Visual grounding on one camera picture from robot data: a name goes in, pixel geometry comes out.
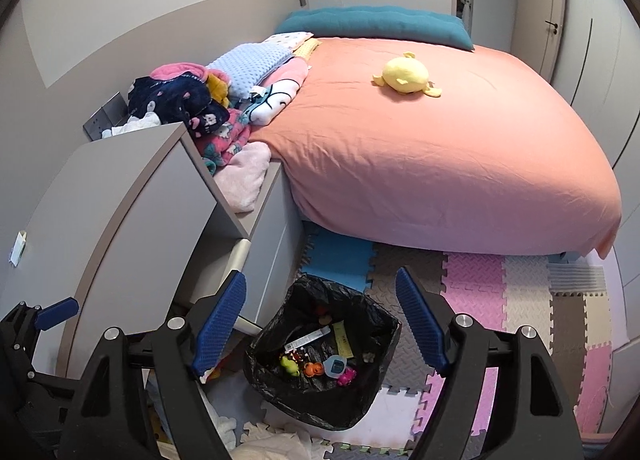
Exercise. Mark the magenta plush toy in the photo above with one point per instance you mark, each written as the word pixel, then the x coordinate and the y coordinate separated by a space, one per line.
pixel 348 375

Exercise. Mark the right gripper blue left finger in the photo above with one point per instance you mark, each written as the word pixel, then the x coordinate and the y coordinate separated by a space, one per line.
pixel 212 320

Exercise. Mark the orange plastic crab toy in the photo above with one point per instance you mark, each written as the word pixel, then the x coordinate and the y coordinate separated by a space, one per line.
pixel 311 369

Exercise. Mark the yellow snack wrapper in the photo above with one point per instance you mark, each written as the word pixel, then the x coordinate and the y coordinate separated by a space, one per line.
pixel 341 339

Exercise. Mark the grey desk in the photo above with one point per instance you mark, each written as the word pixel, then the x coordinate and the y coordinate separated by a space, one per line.
pixel 133 227

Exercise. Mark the black lined trash bin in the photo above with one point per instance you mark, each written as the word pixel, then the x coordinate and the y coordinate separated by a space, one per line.
pixel 310 304

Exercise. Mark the yellow plush on bed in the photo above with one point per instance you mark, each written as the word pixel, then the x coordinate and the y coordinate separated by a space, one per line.
pixel 407 75

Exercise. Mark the black wall socket panel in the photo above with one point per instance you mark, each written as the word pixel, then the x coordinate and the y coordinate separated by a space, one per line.
pixel 113 113

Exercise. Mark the blue toy blister package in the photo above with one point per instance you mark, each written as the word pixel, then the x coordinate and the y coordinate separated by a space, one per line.
pixel 334 366

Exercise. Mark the white long cardboard box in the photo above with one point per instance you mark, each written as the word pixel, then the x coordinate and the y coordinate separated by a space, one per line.
pixel 307 339

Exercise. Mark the salmon pink bed cover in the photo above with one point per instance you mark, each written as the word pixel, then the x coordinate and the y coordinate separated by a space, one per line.
pixel 500 164

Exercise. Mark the navy patterned blanket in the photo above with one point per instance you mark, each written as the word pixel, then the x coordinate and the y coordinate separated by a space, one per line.
pixel 182 99

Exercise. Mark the light blue knit blanket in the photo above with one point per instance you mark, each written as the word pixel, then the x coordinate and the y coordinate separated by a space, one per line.
pixel 248 65

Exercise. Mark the yellow-green plastic toy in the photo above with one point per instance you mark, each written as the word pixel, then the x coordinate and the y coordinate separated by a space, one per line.
pixel 290 365

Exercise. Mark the pink fleece clothing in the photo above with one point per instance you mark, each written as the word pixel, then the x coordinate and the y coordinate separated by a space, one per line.
pixel 241 179

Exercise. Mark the room door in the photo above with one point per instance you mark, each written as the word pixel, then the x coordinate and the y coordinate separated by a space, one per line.
pixel 535 4

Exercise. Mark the teal bed cushion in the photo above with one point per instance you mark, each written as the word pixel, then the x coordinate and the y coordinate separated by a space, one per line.
pixel 385 22

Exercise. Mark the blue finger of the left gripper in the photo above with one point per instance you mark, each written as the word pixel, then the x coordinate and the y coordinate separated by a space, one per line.
pixel 56 313

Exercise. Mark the colourful foam floor mat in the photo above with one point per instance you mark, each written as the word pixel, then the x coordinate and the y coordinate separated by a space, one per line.
pixel 531 416

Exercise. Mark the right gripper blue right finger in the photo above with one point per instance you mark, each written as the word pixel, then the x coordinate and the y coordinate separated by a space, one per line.
pixel 428 316

